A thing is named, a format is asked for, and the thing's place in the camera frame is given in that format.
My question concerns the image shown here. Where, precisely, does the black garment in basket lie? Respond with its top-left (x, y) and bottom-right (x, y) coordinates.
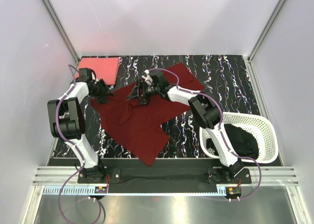
top-left (202, 124), bottom-right (259, 160)

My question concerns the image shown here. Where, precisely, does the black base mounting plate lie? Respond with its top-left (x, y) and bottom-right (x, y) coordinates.
top-left (73, 157), bottom-right (253, 194)

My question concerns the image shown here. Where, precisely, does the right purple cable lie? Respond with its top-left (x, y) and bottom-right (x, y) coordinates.
top-left (147, 68), bottom-right (263, 200)

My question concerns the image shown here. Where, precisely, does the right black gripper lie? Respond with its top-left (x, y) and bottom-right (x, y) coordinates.
top-left (126, 79), bottom-right (160, 107)

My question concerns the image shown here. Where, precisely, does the dark red t shirt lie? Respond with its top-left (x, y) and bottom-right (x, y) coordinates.
top-left (90, 63), bottom-right (206, 166)

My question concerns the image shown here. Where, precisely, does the right aluminium frame post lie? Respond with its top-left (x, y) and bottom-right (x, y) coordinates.
top-left (247, 0), bottom-right (287, 63)

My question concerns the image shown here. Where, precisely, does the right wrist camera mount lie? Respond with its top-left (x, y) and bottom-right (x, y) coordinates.
top-left (141, 70), bottom-right (167, 85)

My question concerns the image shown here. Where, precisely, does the left aluminium frame post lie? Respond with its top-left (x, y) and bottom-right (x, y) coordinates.
top-left (40, 0), bottom-right (80, 64)

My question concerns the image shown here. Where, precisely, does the white slotted cable duct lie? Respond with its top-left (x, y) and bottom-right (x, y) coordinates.
top-left (43, 185), bottom-right (227, 197)

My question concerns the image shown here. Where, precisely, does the purple cable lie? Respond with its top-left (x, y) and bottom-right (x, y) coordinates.
top-left (55, 64), bottom-right (106, 224)
top-left (147, 68), bottom-right (263, 200)

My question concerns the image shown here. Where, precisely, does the folded pink t shirt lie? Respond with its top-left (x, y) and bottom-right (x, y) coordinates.
top-left (78, 57), bottom-right (120, 85)

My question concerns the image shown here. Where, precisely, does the white plastic laundry basket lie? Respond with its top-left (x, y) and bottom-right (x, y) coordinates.
top-left (199, 112), bottom-right (279, 165)

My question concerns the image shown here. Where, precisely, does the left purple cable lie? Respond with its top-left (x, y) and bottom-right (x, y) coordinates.
top-left (55, 64), bottom-right (106, 224)

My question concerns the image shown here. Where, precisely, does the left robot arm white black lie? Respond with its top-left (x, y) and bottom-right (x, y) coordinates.
top-left (47, 68), bottom-right (113, 183)

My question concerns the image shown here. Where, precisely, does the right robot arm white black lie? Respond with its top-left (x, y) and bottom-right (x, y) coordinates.
top-left (127, 68), bottom-right (244, 183)

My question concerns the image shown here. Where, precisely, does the aluminium frame post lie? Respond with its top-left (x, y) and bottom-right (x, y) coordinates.
top-left (247, 0), bottom-right (287, 63)
top-left (40, 0), bottom-right (80, 64)

